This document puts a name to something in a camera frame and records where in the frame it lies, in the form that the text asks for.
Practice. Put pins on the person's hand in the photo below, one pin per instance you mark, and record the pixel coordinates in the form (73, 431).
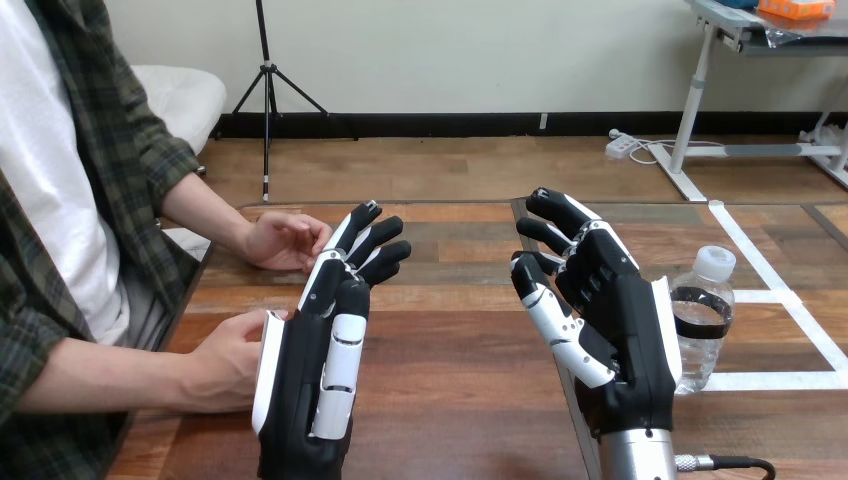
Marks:
(228, 361)
(288, 240)

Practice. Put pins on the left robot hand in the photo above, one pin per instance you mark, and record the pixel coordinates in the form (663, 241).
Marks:
(298, 371)

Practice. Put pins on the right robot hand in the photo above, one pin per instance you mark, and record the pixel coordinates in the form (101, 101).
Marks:
(623, 318)

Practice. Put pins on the person's forearm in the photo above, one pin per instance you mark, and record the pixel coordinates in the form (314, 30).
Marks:
(205, 213)
(106, 379)

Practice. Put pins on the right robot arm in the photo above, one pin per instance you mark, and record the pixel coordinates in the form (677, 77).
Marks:
(636, 456)

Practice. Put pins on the clear water bottle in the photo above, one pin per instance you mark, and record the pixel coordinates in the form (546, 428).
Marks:
(703, 318)

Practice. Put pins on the person's body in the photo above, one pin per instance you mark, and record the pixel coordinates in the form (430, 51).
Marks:
(60, 199)

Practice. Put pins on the black tripod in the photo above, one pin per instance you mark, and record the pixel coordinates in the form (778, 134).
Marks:
(268, 93)

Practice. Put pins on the white power strip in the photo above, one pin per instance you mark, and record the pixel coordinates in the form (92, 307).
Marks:
(621, 146)

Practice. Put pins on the white cushioned chair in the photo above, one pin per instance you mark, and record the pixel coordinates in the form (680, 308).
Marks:
(182, 99)

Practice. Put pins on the white desk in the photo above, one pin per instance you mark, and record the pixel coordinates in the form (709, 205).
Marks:
(722, 99)

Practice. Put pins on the orange thing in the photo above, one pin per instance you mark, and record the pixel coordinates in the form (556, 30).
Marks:
(798, 8)

